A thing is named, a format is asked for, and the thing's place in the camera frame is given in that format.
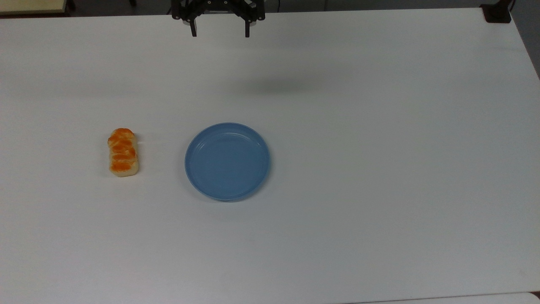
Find blue round plate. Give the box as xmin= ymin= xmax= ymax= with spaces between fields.
xmin=184 ymin=122 xmax=271 ymax=202

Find black table clamp mount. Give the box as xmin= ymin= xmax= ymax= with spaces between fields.
xmin=480 ymin=0 xmax=516 ymax=24

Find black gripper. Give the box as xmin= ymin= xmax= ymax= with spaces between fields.
xmin=171 ymin=0 xmax=266 ymax=38

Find beige wooden furniture board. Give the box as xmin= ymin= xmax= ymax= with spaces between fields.
xmin=0 ymin=0 xmax=69 ymax=16

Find orange glazed bread loaf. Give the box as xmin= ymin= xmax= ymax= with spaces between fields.
xmin=107 ymin=128 xmax=139 ymax=177

